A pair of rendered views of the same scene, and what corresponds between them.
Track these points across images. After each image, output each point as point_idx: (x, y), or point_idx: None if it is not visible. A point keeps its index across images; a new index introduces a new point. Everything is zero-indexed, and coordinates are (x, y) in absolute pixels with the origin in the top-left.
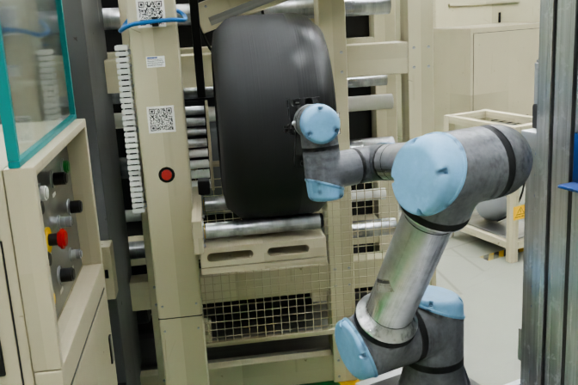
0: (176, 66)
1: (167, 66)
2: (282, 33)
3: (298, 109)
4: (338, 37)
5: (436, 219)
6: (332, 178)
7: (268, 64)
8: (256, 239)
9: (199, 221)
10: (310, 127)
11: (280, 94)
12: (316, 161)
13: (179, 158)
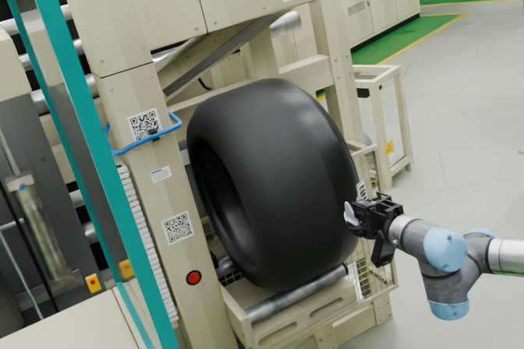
0: (182, 171)
1: (173, 174)
2: (288, 114)
3: (393, 225)
4: (271, 68)
5: None
6: (463, 296)
7: (292, 153)
8: (293, 307)
9: (246, 317)
10: (446, 261)
11: (313, 181)
12: (448, 287)
13: (203, 258)
